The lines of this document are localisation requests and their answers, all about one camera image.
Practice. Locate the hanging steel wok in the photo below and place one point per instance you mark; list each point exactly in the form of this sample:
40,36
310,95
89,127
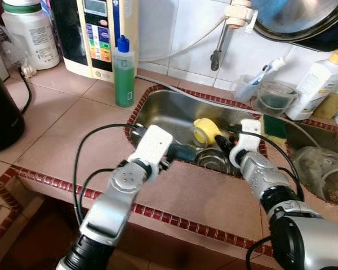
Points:
293,17

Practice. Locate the yellow sponge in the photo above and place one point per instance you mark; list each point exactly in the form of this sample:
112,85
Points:
329,107

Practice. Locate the white jug with green lid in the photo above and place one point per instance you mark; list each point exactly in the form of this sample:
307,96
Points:
31,39

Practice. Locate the white bottle with yellow cap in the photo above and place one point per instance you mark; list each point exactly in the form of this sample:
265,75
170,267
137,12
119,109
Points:
315,87

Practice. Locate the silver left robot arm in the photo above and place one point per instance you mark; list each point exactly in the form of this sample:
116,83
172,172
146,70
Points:
110,208

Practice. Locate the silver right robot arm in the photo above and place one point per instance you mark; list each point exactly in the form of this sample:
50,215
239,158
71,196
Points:
304,242

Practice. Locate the yellow plastic bowl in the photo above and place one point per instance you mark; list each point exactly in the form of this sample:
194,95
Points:
203,132

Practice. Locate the clear plastic bag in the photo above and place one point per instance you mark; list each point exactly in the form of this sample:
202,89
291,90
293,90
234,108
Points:
315,163

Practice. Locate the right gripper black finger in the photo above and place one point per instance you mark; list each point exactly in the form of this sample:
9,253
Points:
222,144

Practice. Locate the blue mug with white rabbit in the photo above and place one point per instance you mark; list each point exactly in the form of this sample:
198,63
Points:
183,153

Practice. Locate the clear plastic measuring cup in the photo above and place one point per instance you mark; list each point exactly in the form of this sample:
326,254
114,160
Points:
276,98

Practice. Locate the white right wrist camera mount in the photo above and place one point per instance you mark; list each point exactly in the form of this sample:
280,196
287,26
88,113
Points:
249,135

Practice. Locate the shallow steel bowl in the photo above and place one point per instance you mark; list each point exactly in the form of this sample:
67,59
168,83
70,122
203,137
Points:
211,160

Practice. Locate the beige water ioniser appliance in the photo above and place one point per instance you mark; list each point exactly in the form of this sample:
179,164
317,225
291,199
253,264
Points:
129,22

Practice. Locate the chrome wall tap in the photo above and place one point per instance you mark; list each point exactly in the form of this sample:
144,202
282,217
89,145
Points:
217,56

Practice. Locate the green scouring sponge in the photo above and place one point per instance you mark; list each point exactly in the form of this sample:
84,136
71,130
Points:
275,126

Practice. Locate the green dish soap bottle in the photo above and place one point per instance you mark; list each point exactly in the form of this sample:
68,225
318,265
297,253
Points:
124,79

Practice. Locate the stainless steel sink basin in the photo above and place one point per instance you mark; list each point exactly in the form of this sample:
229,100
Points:
169,109
304,138

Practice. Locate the small clear toothbrush cup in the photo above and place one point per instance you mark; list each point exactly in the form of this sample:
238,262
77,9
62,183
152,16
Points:
242,91

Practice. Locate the black electric kettle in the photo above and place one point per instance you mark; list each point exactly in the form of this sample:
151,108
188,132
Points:
3,112

